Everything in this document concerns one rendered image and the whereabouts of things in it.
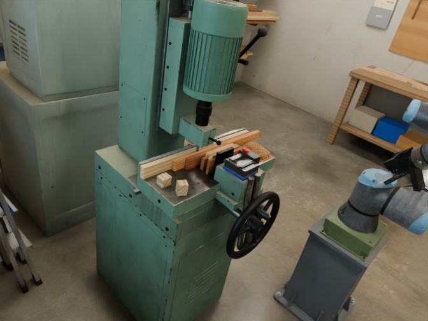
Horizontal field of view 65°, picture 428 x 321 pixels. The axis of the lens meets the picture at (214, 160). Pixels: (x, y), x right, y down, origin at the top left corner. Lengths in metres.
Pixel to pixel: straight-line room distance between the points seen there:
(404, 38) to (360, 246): 3.00
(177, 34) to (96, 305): 1.40
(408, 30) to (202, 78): 3.40
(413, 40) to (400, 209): 2.90
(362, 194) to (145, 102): 1.03
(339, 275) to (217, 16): 1.33
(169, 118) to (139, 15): 0.38
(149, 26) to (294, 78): 3.77
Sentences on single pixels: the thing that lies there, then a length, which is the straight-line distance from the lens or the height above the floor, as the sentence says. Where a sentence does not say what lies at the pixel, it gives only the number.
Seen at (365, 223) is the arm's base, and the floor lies 0.70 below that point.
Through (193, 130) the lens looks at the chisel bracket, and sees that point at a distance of 1.27.
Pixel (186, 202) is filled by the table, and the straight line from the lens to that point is 1.17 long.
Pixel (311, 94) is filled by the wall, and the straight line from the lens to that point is 4.79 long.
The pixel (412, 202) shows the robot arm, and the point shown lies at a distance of 1.65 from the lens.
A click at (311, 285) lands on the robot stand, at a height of 0.23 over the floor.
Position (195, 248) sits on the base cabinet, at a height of 0.60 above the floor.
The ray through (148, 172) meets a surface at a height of 0.93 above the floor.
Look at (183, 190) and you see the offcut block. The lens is 1.16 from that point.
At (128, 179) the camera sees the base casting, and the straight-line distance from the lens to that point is 1.40.
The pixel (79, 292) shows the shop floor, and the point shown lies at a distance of 2.04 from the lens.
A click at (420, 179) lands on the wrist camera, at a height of 1.03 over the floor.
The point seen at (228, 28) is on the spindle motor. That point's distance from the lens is 1.10.
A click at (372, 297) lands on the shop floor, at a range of 2.46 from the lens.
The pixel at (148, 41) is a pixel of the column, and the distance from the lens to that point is 1.28.
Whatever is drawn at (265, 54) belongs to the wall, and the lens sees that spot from 5.11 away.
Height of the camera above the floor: 1.63
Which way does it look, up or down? 31 degrees down
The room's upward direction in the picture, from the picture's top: 11 degrees clockwise
